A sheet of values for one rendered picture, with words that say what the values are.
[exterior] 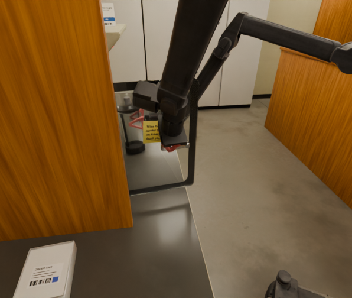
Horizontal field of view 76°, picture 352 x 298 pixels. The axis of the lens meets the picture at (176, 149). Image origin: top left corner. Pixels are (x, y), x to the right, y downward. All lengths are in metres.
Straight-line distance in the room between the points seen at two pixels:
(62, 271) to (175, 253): 0.30
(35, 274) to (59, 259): 0.06
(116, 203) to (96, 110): 0.30
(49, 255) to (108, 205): 0.20
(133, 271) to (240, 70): 3.73
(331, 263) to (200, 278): 1.54
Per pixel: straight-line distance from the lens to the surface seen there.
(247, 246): 1.97
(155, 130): 0.70
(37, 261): 0.77
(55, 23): 0.54
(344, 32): 5.51
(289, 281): 1.52
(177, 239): 0.77
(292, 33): 0.88
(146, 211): 0.84
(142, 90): 0.54
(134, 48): 3.74
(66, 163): 0.66
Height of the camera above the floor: 1.56
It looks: 32 degrees down
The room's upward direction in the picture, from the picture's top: straight up
